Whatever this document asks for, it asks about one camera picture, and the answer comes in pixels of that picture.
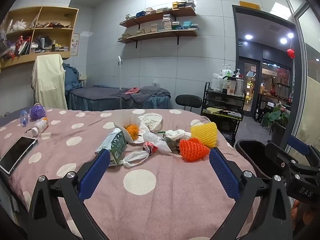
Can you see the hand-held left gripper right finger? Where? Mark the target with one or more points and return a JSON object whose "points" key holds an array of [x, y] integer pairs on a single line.
{"points": [[223, 172]]}

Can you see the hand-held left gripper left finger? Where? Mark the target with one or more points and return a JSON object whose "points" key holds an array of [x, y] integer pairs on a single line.
{"points": [[95, 172]]}

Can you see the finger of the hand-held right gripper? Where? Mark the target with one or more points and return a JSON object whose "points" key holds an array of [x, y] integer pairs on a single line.
{"points": [[298, 146], [280, 157]]}

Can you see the black trash bin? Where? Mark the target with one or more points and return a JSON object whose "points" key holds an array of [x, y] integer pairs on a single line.
{"points": [[250, 152]]}

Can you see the white face mask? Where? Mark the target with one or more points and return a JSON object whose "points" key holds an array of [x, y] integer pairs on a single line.
{"points": [[119, 125]]}

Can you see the orange tangerine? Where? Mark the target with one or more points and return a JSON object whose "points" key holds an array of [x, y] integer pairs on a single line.
{"points": [[132, 130]]}

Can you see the white tissue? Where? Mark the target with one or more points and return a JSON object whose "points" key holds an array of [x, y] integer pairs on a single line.
{"points": [[178, 133]]}

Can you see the green milk carton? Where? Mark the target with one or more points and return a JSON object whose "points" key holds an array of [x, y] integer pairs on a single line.
{"points": [[115, 142]]}

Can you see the potted green plant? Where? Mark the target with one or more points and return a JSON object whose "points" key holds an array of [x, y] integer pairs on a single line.
{"points": [[276, 116]]}

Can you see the orange foam fruit net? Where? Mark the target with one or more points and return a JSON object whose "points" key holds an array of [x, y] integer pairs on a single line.
{"points": [[192, 150]]}

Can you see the yellow foam fruit net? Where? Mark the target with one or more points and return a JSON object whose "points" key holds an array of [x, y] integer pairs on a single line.
{"points": [[203, 131]]}

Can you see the black utility cart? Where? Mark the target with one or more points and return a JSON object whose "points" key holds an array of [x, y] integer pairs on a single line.
{"points": [[222, 125]]}

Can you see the red snack wrapper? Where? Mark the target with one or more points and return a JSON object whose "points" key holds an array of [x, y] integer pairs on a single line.
{"points": [[150, 147]]}

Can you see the yellow paper sheet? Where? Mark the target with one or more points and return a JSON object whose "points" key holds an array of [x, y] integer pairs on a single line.
{"points": [[213, 110]]}

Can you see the white plastic bag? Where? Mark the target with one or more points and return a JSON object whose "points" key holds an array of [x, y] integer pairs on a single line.
{"points": [[162, 146]]}

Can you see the white pill bottle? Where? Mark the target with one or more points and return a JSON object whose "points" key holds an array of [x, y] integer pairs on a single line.
{"points": [[40, 127]]}

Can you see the green candy wrapper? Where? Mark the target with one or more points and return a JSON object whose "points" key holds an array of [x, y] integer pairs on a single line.
{"points": [[162, 132]]}

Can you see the grey massage bed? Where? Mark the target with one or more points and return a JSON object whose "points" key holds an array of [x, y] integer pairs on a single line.
{"points": [[100, 97]]}

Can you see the black hair clip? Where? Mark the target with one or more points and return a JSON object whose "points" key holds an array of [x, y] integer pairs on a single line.
{"points": [[28, 130]]}

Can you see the black smartphone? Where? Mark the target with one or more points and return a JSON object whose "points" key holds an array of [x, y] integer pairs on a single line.
{"points": [[17, 153]]}

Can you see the black stool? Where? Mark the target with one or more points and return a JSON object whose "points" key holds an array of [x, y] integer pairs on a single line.
{"points": [[188, 100]]}

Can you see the purple mesh pouch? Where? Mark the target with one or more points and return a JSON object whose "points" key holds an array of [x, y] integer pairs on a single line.
{"points": [[37, 112]]}

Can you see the red cloth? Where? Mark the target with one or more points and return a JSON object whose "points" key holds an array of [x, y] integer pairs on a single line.
{"points": [[130, 91]]}

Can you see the small clear plastic bottle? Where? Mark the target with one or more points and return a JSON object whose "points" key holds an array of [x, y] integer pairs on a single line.
{"points": [[23, 117]]}

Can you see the cluster of toiletry bottles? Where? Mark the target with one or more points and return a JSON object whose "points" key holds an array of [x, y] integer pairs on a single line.
{"points": [[227, 82]]}

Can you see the red hanging ornament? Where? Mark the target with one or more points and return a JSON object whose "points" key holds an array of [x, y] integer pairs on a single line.
{"points": [[290, 53]]}

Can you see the white floor lamp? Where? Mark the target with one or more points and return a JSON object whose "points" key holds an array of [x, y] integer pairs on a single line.
{"points": [[120, 80]]}

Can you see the blue clothes pile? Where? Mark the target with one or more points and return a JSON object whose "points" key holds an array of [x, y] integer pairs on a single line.
{"points": [[72, 77]]}

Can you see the cream cloth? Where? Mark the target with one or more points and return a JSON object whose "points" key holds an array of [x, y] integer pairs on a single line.
{"points": [[48, 80]]}

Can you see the stacks of small boxes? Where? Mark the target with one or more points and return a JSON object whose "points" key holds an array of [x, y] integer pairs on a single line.
{"points": [[182, 4]]}

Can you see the grey door frame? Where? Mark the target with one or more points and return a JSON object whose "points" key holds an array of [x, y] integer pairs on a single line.
{"points": [[234, 42]]}

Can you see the wall poster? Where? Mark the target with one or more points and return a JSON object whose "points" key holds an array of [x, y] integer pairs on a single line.
{"points": [[75, 44]]}

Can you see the wooden wall cabinet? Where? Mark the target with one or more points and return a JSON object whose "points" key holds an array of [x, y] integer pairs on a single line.
{"points": [[67, 32]]}

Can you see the wooden wall shelves with books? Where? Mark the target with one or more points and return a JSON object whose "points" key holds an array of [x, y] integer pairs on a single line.
{"points": [[167, 22]]}

